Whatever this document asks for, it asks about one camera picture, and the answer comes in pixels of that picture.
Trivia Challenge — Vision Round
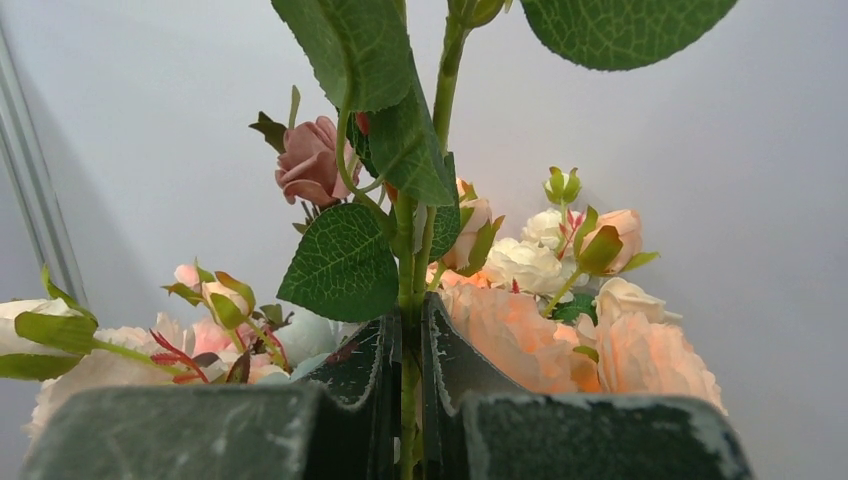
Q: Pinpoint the colourful artificial flower bunch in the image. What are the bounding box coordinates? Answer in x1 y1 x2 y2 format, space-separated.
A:
1 181 722 438

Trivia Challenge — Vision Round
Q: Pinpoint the pink double rose stem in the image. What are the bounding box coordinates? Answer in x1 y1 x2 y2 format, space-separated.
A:
270 0 740 480

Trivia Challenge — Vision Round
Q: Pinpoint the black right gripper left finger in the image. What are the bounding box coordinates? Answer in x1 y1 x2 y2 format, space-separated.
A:
21 315 398 479

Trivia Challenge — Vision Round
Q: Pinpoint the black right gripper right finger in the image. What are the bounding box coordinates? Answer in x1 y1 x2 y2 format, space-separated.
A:
422 293 752 479

